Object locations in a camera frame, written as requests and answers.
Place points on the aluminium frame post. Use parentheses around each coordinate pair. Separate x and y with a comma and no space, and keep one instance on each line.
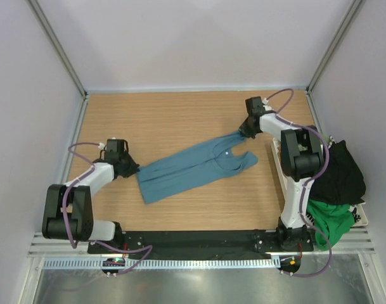
(43,21)
(339,35)

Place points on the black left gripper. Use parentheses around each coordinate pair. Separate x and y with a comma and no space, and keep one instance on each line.
(133,167)

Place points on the green garment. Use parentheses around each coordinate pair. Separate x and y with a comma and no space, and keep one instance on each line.
(332,220)

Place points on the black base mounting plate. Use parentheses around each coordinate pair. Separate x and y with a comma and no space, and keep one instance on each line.
(208,245)

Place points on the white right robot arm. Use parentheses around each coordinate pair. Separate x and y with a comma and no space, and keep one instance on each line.
(301,159)

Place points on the white slotted cable duct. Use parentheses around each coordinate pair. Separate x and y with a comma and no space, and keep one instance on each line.
(114,263)

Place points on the blue tank top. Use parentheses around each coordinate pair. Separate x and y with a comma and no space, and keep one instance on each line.
(193,167)

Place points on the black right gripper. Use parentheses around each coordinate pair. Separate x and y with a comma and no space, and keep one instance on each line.
(244,130)

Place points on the white laundry tray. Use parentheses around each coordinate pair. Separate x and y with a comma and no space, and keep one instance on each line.
(356,210)

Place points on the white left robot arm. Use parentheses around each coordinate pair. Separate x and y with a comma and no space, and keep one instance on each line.
(68,212)

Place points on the left aluminium frame post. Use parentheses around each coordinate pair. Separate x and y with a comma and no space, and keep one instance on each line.
(43,21)

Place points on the right aluminium frame post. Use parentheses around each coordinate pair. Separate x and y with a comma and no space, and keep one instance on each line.
(339,35)

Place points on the black garment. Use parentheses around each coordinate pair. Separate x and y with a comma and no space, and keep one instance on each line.
(342,183)

